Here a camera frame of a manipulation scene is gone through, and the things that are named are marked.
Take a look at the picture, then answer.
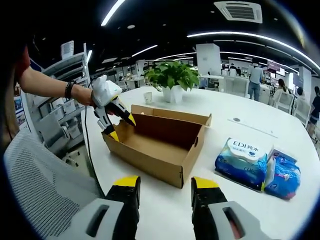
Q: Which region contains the person's left hand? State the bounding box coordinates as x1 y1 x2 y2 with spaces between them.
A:
73 84 97 109

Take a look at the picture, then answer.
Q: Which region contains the ceiling light strip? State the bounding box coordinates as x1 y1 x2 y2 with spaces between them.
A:
186 31 320 69
100 0 126 27

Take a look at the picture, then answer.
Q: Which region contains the white office chair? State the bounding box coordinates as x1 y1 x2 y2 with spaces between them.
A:
273 91 296 115
293 98 312 126

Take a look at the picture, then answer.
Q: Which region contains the green plant in white pot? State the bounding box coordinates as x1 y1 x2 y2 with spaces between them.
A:
143 61 201 104

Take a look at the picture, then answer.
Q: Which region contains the white table socket strip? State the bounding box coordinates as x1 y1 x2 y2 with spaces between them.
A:
227 116 279 139

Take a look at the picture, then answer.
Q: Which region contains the person's red sleeve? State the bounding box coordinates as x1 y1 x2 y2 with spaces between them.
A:
13 44 32 83

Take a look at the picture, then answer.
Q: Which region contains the grey mesh chair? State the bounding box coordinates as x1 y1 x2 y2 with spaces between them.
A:
3 128 106 236

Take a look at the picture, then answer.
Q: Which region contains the ceiling air vent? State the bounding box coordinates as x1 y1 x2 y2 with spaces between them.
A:
213 1 263 25

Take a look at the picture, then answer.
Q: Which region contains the white desk partition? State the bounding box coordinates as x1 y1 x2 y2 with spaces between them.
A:
223 74 250 97

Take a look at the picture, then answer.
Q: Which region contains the white blue wet wipes pack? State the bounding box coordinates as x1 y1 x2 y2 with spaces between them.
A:
214 137 270 192

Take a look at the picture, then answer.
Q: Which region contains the black wristband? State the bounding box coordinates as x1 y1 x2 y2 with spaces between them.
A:
64 79 77 100

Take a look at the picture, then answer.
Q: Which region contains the black cable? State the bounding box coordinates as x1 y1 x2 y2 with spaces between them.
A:
84 104 106 198

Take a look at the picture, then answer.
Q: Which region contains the grey metal shelf rack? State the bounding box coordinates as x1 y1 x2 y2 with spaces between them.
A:
24 41 92 156

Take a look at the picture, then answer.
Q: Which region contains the wall monitor screen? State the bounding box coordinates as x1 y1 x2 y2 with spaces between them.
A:
266 59 286 76

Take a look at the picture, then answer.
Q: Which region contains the white paper cup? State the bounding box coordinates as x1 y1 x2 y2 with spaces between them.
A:
143 91 154 105

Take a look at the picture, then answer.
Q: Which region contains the white pillar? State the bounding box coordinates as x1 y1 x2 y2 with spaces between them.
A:
196 43 222 77

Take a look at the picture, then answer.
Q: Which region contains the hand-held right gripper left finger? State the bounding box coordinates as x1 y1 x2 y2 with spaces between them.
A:
67 175 142 240

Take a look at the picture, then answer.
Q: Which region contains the blue soft tissue pack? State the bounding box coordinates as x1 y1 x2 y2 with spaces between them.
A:
264 147 301 200

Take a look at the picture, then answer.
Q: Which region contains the brown cardboard shoe box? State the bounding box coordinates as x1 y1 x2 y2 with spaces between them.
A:
101 104 213 189

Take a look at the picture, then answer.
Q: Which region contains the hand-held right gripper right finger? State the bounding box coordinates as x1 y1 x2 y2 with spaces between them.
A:
191 176 271 240

